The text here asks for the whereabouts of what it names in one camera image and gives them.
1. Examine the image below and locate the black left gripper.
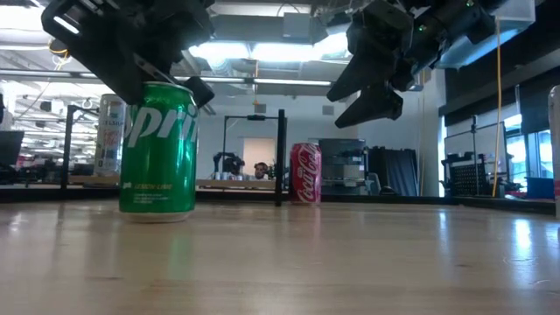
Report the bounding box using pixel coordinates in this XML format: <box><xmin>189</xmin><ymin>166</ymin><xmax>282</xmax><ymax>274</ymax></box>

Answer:
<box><xmin>41</xmin><ymin>0</ymin><xmax>216</xmax><ymax>109</ymax></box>

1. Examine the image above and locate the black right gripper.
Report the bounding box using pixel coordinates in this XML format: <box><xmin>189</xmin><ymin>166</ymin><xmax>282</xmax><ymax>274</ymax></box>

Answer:
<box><xmin>326</xmin><ymin>0</ymin><xmax>438</xmax><ymax>130</ymax></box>

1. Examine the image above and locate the white slim can black top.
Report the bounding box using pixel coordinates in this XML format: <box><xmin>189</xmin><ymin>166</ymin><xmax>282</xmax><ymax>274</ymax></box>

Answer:
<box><xmin>547</xmin><ymin>85</ymin><xmax>560</xmax><ymax>220</ymax></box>
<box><xmin>94</xmin><ymin>93</ymin><xmax>129</xmax><ymax>178</ymax></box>

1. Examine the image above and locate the green lemon-lime soda can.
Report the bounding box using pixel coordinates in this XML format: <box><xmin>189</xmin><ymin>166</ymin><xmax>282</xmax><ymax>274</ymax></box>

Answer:
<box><xmin>118</xmin><ymin>80</ymin><xmax>199</xmax><ymax>224</ymax></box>

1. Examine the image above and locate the red cola can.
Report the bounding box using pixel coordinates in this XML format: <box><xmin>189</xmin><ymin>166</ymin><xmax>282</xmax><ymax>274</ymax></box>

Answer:
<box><xmin>289</xmin><ymin>142</ymin><xmax>323</xmax><ymax>205</ymax></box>

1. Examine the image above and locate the long ceiling light bar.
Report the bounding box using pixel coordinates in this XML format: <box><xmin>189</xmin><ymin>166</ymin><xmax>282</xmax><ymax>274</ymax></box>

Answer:
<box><xmin>0</xmin><ymin>68</ymin><xmax>333</xmax><ymax>88</ymax></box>

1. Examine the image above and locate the dark equipment rack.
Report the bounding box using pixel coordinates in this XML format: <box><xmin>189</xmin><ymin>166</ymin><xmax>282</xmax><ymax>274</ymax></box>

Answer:
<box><xmin>318</xmin><ymin>138</ymin><xmax>368</xmax><ymax>196</ymax></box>

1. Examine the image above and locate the black curtain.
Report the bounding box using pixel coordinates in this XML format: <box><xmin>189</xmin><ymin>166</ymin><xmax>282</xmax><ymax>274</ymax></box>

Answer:
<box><xmin>367</xmin><ymin>146</ymin><xmax>420</xmax><ymax>197</ymax></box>

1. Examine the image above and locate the grey ceiling unit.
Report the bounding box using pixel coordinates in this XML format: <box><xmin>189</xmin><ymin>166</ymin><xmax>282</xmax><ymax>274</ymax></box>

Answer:
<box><xmin>282</xmin><ymin>11</ymin><xmax>315</xmax><ymax>41</ymax></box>

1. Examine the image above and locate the bright ceiling light panel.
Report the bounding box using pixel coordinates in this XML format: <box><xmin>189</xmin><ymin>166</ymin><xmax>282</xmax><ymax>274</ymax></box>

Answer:
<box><xmin>187</xmin><ymin>32</ymin><xmax>351</xmax><ymax>62</ymax></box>

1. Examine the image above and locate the black tripod stand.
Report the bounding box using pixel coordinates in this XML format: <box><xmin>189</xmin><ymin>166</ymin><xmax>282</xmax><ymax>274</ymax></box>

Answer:
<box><xmin>467</xmin><ymin>114</ymin><xmax>480</xmax><ymax>196</ymax></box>

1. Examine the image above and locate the black perforated rack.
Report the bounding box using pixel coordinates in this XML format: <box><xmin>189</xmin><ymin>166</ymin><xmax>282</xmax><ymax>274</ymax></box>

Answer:
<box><xmin>441</xmin><ymin>151</ymin><xmax>500</xmax><ymax>198</ymax></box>

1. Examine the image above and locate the person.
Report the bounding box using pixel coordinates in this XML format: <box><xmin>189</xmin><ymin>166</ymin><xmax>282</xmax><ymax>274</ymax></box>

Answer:
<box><xmin>252</xmin><ymin>161</ymin><xmax>270</xmax><ymax>181</ymax></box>

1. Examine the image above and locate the black monitor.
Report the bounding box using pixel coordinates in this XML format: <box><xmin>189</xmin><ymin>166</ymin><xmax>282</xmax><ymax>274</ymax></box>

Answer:
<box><xmin>0</xmin><ymin>129</ymin><xmax>25</xmax><ymax>167</ymax></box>

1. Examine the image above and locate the bright window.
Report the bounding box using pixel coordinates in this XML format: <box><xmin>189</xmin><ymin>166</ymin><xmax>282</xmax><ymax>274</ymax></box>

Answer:
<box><xmin>502</xmin><ymin>111</ymin><xmax>555</xmax><ymax>180</ymax></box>

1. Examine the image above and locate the blue bin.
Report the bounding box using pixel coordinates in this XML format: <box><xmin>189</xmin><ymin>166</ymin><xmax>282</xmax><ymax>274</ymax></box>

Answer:
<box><xmin>524</xmin><ymin>176</ymin><xmax>556</xmax><ymax>200</ymax></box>

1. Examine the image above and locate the thin black station frame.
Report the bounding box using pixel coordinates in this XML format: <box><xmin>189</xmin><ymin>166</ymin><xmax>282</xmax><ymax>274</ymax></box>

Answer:
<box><xmin>221</xmin><ymin>113</ymin><xmax>281</xmax><ymax>176</ymax></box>

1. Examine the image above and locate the black ceiling cable reel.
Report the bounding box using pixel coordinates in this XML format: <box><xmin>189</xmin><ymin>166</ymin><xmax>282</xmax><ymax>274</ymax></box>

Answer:
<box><xmin>47</xmin><ymin>38</ymin><xmax>71</xmax><ymax>58</ymax></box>

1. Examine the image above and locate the black shelf side frame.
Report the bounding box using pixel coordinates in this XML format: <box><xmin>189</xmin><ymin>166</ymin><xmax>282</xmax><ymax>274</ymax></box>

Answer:
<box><xmin>275</xmin><ymin>108</ymin><xmax>288</xmax><ymax>207</ymax></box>

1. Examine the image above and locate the yellow power cable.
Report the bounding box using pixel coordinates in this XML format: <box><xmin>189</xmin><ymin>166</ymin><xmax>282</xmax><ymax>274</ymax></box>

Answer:
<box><xmin>492</xmin><ymin>17</ymin><xmax>503</xmax><ymax>198</ymax></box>

